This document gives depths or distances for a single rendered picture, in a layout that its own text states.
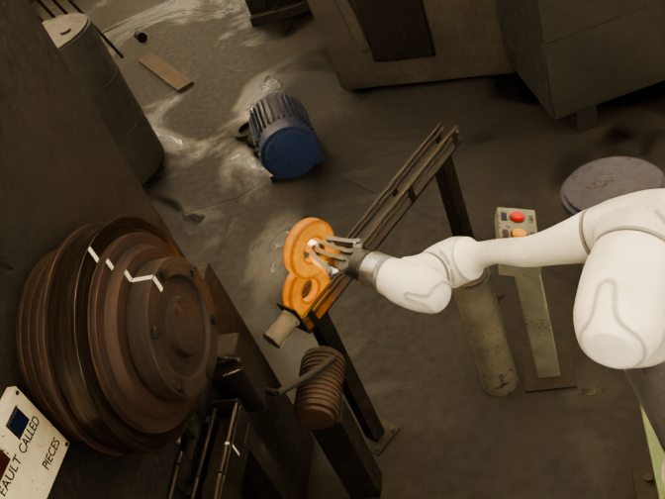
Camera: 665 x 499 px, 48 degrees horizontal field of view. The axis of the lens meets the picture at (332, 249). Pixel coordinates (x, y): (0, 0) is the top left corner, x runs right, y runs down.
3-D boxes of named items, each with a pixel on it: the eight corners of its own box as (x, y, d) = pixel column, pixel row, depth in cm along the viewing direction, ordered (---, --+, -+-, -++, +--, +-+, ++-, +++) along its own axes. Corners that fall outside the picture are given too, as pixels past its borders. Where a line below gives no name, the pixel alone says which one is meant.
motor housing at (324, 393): (345, 508, 236) (284, 408, 203) (351, 448, 252) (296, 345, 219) (385, 505, 232) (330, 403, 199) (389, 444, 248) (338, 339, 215)
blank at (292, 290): (311, 318, 216) (319, 321, 214) (274, 309, 204) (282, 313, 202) (329, 266, 216) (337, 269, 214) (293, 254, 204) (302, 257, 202)
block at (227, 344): (233, 415, 203) (194, 359, 188) (238, 391, 209) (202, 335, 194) (269, 411, 200) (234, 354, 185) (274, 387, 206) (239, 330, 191)
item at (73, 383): (142, 500, 151) (4, 351, 122) (197, 325, 185) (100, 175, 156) (170, 498, 149) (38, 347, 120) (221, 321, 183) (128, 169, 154)
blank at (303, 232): (273, 249, 183) (282, 252, 181) (312, 204, 189) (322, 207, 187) (297, 287, 194) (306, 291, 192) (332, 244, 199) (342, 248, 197)
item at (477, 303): (483, 398, 249) (448, 291, 217) (481, 369, 258) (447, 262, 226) (520, 394, 246) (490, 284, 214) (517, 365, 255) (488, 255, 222)
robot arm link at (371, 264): (404, 275, 178) (384, 268, 181) (395, 249, 172) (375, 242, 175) (381, 302, 174) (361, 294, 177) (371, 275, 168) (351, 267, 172)
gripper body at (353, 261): (362, 291, 177) (333, 278, 183) (383, 267, 181) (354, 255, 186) (353, 269, 172) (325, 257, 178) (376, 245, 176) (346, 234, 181)
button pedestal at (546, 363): (526, 399, 244) (491, 264, 205) (521, 342, 261) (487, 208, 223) (578, 393, 239) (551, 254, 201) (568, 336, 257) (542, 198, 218)
